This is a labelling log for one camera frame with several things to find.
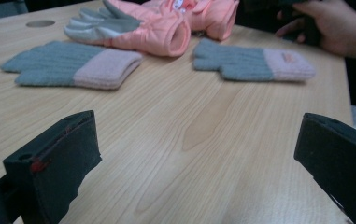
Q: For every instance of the dark grey chair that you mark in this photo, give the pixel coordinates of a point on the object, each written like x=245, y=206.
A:
x=1, y=7

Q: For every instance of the pink padded glove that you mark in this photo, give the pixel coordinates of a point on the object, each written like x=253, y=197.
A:
x=216, y=18
x=153, y=29

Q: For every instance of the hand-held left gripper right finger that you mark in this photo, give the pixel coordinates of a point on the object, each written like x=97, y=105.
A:
x=344, y=161

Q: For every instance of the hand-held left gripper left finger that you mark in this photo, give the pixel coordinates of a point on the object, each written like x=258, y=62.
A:
x=60, y=161

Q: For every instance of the grey and pink knit glove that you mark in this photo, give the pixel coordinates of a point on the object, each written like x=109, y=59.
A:
x=244, y=62
x=73, y=63

